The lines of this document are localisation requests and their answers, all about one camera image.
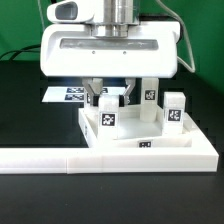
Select white square tabletop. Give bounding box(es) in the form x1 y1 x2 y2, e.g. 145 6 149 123
78 105 192 149

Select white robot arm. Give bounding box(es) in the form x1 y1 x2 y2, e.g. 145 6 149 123
40 0 181 106

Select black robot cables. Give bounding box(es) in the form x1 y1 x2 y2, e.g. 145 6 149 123
0 44 43 62

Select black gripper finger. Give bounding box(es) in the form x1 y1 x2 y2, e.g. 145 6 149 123
82 78 103 106
119 78 136 107

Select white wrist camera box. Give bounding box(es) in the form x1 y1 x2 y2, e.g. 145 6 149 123
47 0 94 24

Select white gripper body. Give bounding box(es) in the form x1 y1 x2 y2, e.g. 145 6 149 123
40 21 180 78

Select white L-shaped obstacle fence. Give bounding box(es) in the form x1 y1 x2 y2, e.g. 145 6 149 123
0 115 219 174

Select white tag marker sheet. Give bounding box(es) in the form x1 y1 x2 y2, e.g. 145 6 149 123
42 86 125 103

